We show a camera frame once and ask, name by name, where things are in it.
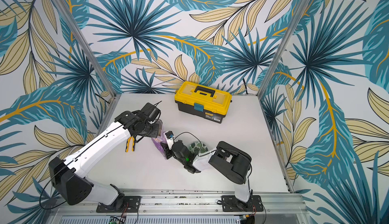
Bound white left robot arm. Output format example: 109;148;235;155
49;103;162;211

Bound green leaf pattern bowl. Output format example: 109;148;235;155
188;141;209;155

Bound yellow handled pliers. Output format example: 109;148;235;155
126;136;136;153

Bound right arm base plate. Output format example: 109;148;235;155
217;195;264;212

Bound purple oats bag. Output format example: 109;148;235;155
152;122;169;160

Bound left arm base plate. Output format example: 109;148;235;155
96;196;141;213

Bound aluminium corner post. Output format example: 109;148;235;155
51;0;116;98
257;0;310;101

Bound aluminium corner post left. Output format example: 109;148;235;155
51;0;116;98

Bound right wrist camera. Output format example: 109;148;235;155
165;131;174;141

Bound aluminium corner post right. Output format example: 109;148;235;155
257;0;310;101

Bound aluminium front rail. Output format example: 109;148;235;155
46;190;313;224

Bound yellow and black toolbox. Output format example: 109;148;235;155
174;81;232;124

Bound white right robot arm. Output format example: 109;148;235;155
160;139;252;203

